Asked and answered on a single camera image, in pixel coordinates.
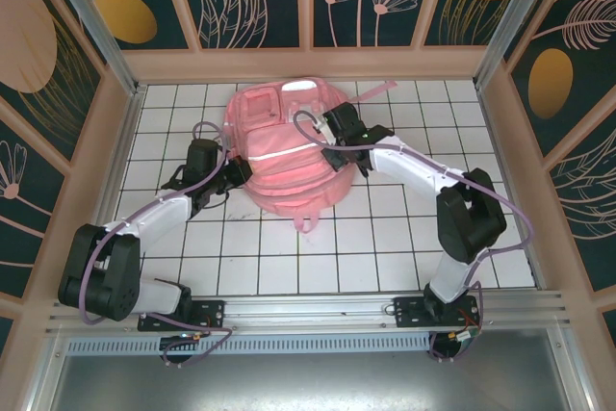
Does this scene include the side panel with pink leaves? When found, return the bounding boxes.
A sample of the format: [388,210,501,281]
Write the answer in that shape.
[548,121,616,295]

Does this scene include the pink student backpack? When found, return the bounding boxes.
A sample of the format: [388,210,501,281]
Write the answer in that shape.
[221,76,398,234]

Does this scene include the slotted grey cable duct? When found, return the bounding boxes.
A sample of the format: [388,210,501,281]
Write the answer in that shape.
[64,336,434,358]

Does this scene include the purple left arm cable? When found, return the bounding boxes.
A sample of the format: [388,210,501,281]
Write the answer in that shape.
[81,119,235,369]

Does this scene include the aluminium corner post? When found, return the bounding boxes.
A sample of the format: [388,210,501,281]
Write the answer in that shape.
[38,0,148,99]
[474,0,577,92]

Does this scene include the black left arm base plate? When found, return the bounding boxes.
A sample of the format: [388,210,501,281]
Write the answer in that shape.
[137,298,227,333]

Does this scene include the grey metal sheet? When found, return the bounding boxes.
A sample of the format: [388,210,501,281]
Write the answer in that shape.
[45,328,581,411]

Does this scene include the side panel with pink flower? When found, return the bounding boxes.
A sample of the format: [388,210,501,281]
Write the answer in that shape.
[0,107,68,304]

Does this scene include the side panel with pale disc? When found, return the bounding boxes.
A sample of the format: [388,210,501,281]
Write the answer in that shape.
[0,0,108,167]

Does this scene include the aluminium side rail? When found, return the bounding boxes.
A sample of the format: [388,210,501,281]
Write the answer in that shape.
[475,86,550,290]
[71,86,148,299]

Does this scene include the side panel with orange oval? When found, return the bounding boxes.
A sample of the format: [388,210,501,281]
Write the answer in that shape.
[502,0,616,162]

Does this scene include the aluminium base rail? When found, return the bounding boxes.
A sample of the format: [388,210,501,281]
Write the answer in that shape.
[45,290,572,335]

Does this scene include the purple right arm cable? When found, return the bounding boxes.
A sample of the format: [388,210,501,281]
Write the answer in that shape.
[293,110,538,364]

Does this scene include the small electronics with wires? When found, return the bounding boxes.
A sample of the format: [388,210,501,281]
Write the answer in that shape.
[429,327,482,365]
[158,332,206,368]

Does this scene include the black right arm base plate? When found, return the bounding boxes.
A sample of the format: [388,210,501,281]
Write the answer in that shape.
[393,294,482,330]

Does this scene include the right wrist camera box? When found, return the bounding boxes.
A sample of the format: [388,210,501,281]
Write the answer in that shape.
[315,115,336,142]

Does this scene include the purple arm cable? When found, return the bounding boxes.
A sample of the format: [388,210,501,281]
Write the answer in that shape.
[81,119,235,369]
[293,110,538,364]

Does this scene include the panel with small orange oval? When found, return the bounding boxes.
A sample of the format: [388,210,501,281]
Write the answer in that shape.
[47,0,196,52]

